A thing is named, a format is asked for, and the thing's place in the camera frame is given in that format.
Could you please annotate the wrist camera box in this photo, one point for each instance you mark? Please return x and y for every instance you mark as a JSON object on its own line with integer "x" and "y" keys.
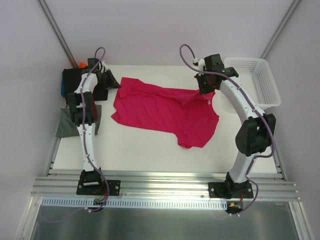
{"x": 91, "y": 62}
{"x": 213, "y": 63}

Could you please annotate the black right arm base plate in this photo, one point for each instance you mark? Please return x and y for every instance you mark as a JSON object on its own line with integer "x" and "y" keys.
{"x": 228, "y": 191}

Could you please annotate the aluminium mounting rail frame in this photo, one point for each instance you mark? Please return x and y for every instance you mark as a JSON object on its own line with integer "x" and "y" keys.
{"x": 151, "y": 164}

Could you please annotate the blue folded t shirt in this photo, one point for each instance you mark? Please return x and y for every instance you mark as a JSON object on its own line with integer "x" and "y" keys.
{"x": 62, "y": 88}

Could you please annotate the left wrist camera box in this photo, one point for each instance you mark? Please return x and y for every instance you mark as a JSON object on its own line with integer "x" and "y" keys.
{"x": 91, "y": 62}

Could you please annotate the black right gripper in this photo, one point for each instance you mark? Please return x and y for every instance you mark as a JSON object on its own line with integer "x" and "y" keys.
{"x": 206, "y": 85}

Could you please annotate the right aluminium corner post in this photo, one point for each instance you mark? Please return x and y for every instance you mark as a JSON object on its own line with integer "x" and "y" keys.
{"x": 289, "y": 13}

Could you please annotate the pink t shirt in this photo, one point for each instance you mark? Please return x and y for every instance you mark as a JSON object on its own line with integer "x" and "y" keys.
{"x": 186, "y": 113}

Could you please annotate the aluminium corner post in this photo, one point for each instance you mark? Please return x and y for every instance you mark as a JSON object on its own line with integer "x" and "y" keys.
{"x": 289, "y": 13}
{"x": 57, "y": 32}

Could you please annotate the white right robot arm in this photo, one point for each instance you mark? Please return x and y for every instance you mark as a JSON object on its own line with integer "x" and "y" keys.
{"x": 253, "y": 138}

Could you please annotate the orange folded t shirt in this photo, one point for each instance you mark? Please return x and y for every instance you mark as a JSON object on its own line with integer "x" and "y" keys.
{"x": 82, "y": 65}

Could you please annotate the white plastic basket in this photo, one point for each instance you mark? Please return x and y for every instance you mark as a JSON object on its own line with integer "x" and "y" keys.
{"x": 257, "y": 79}

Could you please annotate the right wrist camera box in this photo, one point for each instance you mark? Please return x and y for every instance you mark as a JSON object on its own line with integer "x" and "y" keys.
{"x": 213, "y": 63}

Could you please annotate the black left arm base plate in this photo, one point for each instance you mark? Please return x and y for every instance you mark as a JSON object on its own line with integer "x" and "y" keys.
{"x": 99, "y": 188}

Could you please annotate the grey folded t shirt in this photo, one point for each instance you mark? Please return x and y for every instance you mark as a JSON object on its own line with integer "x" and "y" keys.
{"x": 66, "y": 128}

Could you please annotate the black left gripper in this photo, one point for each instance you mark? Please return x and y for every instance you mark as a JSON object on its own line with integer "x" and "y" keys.
{"x": 107, "y": 78}

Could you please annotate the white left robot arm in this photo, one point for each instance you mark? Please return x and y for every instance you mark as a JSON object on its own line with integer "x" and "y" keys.
{"x": 84, "y": 114}

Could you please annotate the left aluminium corner post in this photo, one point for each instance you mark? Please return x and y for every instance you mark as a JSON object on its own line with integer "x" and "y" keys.
{"x": 57, "y": 32}

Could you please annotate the white slotted cable duct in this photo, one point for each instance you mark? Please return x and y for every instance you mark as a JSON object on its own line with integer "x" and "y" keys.
{"x": 134, "y": 203}

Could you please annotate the black folded t shirt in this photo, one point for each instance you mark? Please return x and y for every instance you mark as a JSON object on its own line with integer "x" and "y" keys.
{"x": 72, "y": 78}

